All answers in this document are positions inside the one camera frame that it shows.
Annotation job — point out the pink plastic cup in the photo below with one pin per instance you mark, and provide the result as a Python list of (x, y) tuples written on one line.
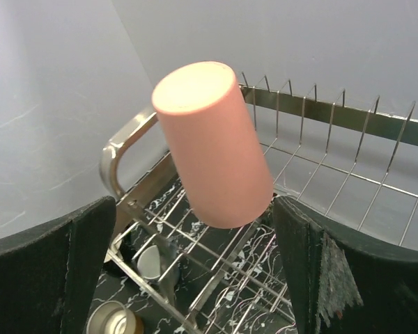
[(213, 144)]

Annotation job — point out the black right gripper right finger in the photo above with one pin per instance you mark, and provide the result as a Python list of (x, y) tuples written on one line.
[(341, 280)]

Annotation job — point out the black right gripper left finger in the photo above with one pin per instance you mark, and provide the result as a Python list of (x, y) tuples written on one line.
[(48, 273)]

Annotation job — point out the steel two-tier dish rack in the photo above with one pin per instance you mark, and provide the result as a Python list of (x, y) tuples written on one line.
[(356, 167)]

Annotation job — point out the brown and cream cup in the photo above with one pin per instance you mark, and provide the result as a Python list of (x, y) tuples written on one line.
[(112, 317)]

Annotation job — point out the black mug cream inside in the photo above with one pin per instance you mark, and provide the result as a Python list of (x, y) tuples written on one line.
[(125, 249)]

